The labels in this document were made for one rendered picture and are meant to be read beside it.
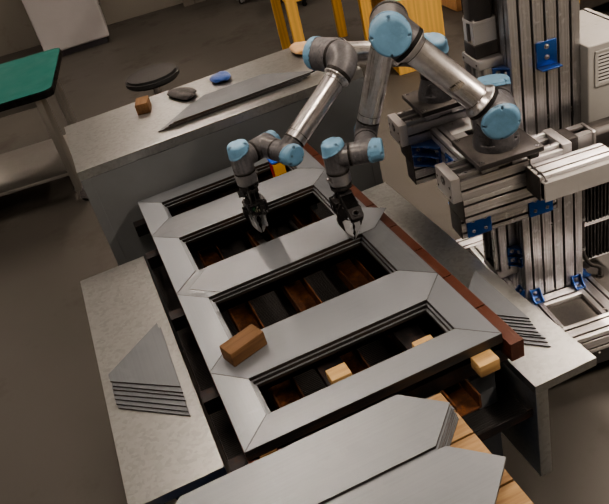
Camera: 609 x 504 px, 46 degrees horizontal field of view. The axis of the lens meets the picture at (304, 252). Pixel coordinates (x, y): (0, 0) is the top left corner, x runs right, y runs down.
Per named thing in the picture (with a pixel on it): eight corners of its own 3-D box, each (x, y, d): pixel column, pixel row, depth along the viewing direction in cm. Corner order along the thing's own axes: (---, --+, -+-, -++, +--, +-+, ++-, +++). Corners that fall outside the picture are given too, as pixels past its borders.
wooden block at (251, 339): (235, 367, 203) (230, 354, 200) (223, 358, 207) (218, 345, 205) (267, 344, 208) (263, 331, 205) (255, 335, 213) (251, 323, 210)
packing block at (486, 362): (481, 378, 189) (480, 367, 187) (471, 367, 193) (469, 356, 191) (500, 369, 190) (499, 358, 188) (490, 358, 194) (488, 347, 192)
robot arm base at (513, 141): (506, 127, 243) (504, 100, 238) (528, 144, 231) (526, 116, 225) (465, 141, 242) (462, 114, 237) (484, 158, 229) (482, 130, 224)
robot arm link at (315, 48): (430, 68, 279) (324, 75, 246) (401, 63, 290) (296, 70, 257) (433, 36, 275) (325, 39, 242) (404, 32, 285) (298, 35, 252)
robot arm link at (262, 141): (291, 152, 247) (266, 167, 242) (271, 146, 255) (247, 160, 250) (286, 132, 243) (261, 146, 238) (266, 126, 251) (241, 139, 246)
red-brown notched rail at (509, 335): (511, 361, 192) (510, 345, 189) (298, 155, 325) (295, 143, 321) (524, 355, 193) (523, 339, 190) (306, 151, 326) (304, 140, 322)
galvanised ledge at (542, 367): (535, 394, 196) (535, 387, 195) (343, 205, 302) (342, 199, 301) (596, 365, 200) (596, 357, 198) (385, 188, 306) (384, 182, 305)
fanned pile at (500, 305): (515, 364, 203) (514, 353, 201) (443, 294, 235) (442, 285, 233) (552, 346, 205) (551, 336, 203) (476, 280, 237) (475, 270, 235)
